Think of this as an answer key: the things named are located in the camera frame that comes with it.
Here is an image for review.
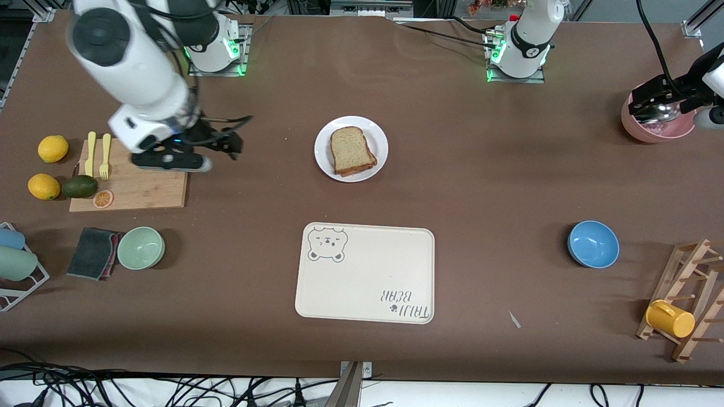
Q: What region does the white round plate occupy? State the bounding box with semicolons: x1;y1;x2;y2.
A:
314;116;389;183

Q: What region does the brown sandwich top bread slice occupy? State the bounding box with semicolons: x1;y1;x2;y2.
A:
330;127;378;175

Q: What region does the metal spoon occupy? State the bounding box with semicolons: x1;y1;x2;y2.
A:
636;102;683;125

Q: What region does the pink ribbed bowl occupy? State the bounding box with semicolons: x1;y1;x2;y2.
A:
621;84;696;143

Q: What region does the wooden cutting board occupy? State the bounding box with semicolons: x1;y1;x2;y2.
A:
69;135;192;213

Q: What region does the brown bread slice under egg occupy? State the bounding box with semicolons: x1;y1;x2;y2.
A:
335;160;378;177

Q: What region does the pale green bowl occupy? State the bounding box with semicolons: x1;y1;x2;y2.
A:
117;227;166;270

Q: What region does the dark green avocado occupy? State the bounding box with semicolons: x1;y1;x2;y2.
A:
61;175;98;199

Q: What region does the blue bowl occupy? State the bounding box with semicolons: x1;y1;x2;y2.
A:
567;220;620;269

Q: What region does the yellow lemon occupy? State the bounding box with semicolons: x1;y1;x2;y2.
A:
38;135;70;164
28;174;61;201

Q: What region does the dark grey folded cloth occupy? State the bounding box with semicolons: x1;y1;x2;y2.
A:
67;227;122;281

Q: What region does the wooden mug rack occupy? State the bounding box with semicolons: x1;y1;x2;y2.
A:
636;239;724;363

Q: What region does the cream tray with bear print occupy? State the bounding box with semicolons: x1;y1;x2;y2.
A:
295;222;436;325

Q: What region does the grey metal box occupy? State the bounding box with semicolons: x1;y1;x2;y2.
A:
331;0;413;18

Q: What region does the yellow mug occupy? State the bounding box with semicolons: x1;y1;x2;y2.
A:
645;300;696;339

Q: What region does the light blue cup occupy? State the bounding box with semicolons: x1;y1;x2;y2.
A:
0;227;26;250

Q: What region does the pale green cup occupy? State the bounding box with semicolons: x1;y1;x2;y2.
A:
0;246;38;282

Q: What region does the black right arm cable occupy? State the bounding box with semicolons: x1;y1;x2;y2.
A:
189;85;253;137

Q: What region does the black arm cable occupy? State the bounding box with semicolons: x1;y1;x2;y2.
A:
189;85;253;137
636;0;680;97

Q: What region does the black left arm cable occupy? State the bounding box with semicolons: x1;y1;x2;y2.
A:
636;0;680;97

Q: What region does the black cable on table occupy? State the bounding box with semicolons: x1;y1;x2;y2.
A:
396;20;493;50

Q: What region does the white wire cup rack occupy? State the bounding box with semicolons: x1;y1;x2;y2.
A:
0;222;50;312

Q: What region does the grey metal table bracket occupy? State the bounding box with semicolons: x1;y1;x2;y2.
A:
325;361;373;407

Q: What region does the black cable bundle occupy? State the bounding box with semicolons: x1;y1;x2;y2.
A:
0;350;340;407

